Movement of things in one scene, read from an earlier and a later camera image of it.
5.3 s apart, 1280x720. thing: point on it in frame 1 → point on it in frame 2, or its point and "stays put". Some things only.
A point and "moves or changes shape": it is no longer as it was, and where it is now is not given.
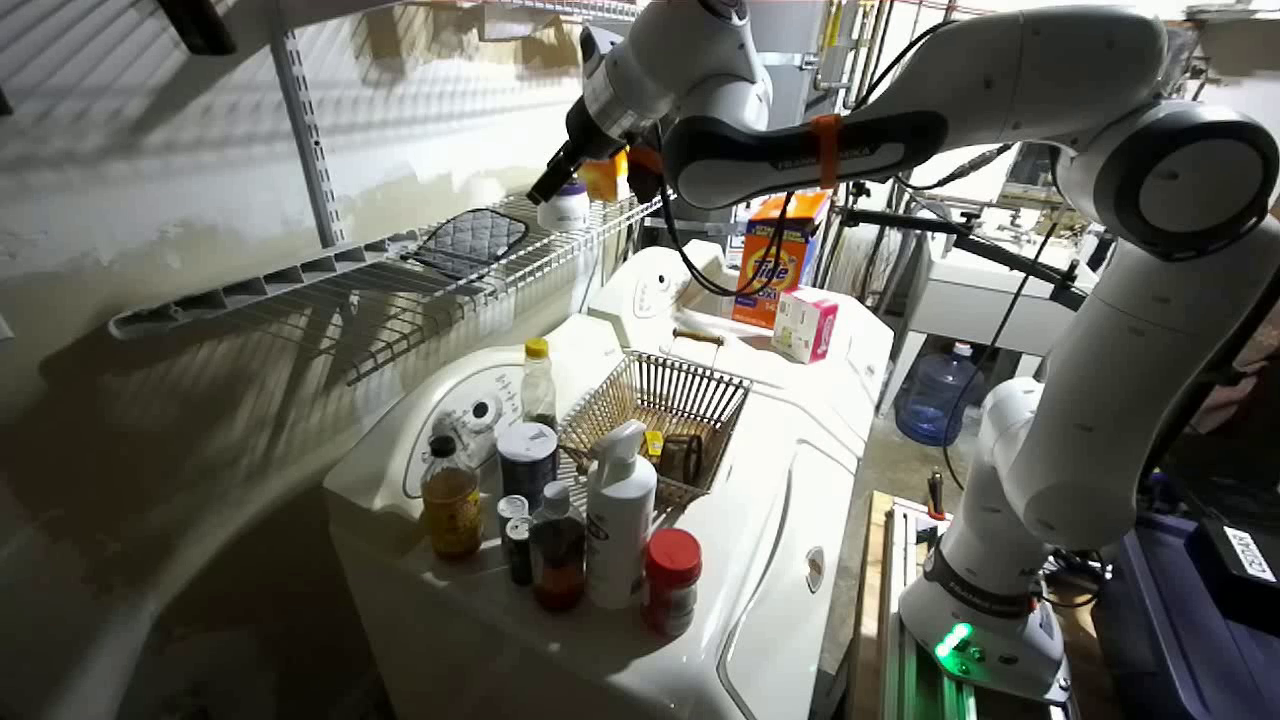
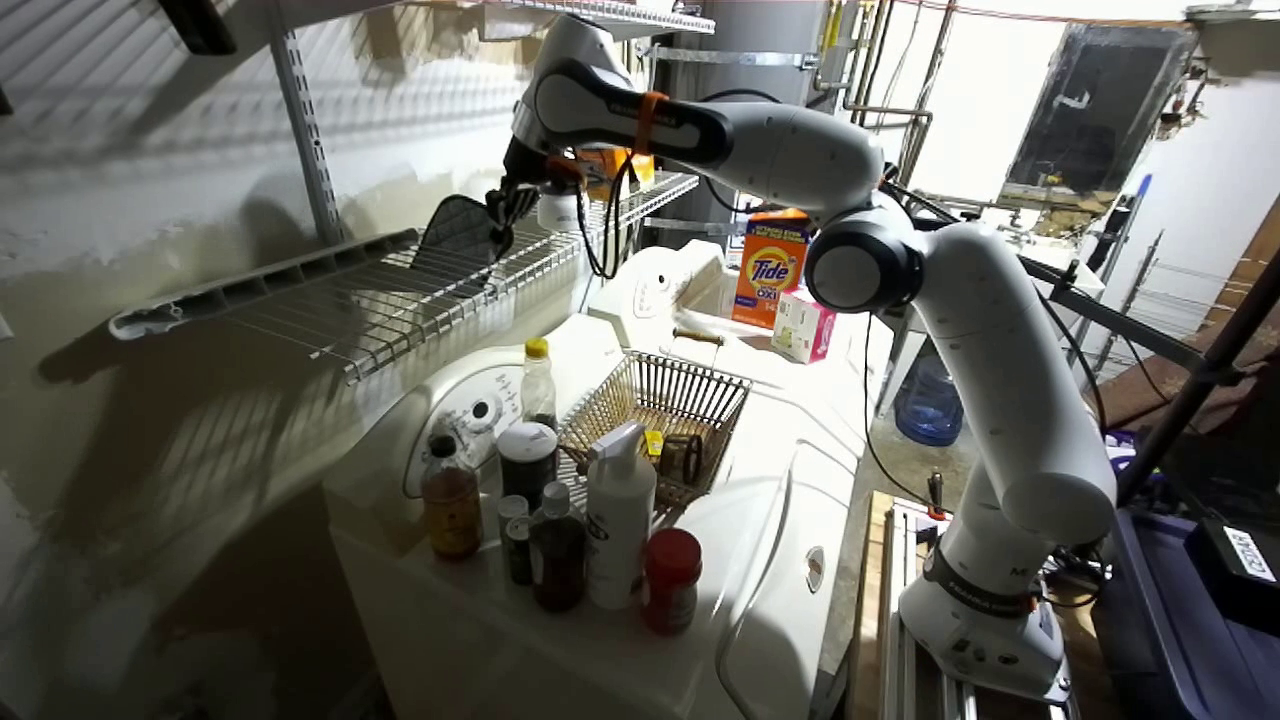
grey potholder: x=471 y=243 moves or changes shape
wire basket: x=678 y=410 stays put
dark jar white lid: x=529 y=462 stays put
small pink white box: x=807 y=327 stays put
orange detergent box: x=776 y=255 stays put
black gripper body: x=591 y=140 → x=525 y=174
